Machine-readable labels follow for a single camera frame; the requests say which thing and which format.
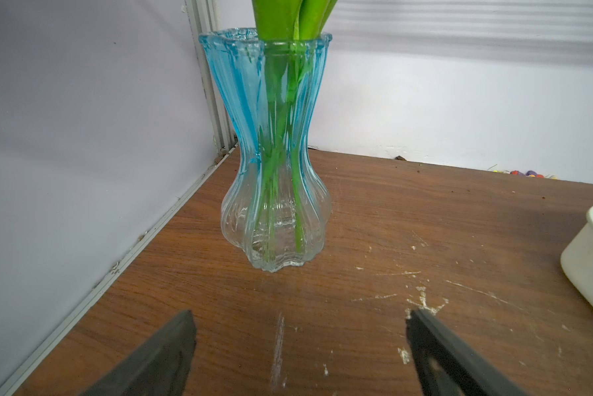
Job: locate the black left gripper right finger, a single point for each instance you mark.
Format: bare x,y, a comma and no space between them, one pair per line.
446,365

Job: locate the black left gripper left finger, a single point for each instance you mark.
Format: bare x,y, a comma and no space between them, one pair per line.
160,366

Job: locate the blue glass vase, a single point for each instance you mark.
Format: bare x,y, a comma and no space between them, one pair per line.
235,58

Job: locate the artificial tulip bouquet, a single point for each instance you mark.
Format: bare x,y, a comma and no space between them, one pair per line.
294,53

